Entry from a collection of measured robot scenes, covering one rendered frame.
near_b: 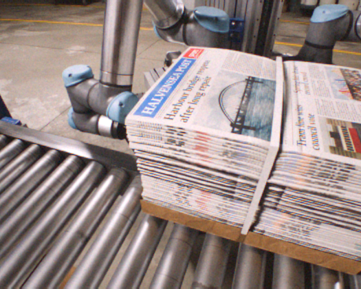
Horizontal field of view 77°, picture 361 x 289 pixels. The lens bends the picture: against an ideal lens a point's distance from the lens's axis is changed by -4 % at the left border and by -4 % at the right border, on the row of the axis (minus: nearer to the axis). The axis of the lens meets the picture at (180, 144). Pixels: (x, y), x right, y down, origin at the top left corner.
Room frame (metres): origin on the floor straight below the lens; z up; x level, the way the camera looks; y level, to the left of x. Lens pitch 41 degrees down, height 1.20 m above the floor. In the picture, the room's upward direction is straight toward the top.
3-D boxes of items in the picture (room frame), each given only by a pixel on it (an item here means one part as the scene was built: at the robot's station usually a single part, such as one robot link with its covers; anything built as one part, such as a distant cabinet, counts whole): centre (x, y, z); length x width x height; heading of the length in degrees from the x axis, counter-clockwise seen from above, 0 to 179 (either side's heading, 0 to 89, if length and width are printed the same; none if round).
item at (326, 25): (0.98, -0.58, 0.98); 0.13 x 0.12 x 0.14; 84
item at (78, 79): (0.55, 0.24, 0.92); 0.11 x 0.08 x 0.11; 54
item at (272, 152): (0.33, -0.15, 0.92); 0.29 x 0.01 x 0.23; 161
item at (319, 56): (0.98, -0.57, 0.87); 0.15 x 0.15 x 0.10
